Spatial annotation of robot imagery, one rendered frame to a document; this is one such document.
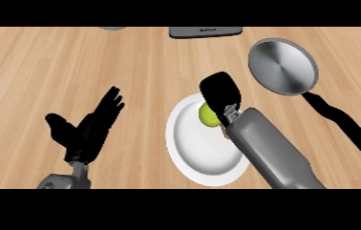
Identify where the white plate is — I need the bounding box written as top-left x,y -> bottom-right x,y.
165,92 -> 253,187

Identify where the green pear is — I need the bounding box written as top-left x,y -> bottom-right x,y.
197,102 -> 224,129

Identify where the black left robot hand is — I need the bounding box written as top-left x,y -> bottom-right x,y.
45,86 -> 128,165

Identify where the grey pan with black handle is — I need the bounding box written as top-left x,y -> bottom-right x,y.
247,37 -> 361,152

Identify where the dark grey flat appliance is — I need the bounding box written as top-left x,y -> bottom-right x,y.
168,27 -> 244,40

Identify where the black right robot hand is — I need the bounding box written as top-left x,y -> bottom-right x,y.
197,71 -> 244,127

